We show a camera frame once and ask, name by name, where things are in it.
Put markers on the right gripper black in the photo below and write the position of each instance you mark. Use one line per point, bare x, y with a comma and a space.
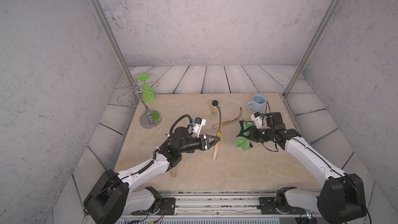
252, 136

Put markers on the left aluminium corner post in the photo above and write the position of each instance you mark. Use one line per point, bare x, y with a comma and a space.
113, 42

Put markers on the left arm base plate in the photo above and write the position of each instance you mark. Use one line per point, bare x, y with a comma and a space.
165, 206

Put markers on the small jar black lid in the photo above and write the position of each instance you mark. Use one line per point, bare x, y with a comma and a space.
214, 107

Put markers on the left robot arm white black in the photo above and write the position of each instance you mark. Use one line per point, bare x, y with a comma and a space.
115, 193

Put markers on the aluminium corner post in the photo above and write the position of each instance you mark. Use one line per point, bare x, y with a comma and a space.
328, 15
113, 42

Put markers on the light blue ceramic mug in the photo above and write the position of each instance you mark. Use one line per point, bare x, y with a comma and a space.
257, 104

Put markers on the silver metal glass rack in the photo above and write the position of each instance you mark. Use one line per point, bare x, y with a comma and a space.
150, 118

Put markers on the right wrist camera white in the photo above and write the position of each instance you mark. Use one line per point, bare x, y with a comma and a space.
257, 118

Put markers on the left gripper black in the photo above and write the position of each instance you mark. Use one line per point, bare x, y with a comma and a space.
204, 145

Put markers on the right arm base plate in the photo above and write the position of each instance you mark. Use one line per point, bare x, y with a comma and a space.
268, 206

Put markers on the right aluminium corner post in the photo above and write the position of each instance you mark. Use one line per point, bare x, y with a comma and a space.
328, 15

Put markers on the aluminium rail frame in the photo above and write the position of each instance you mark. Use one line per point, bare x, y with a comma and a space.
217, 204

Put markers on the green microfiber rag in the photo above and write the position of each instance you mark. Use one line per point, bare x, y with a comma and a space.
242, 139

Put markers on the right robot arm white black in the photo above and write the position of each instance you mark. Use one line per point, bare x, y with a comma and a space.
342, 197

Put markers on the sickle wooden handle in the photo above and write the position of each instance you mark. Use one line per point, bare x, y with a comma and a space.
174, 172
214, 126
218, 134

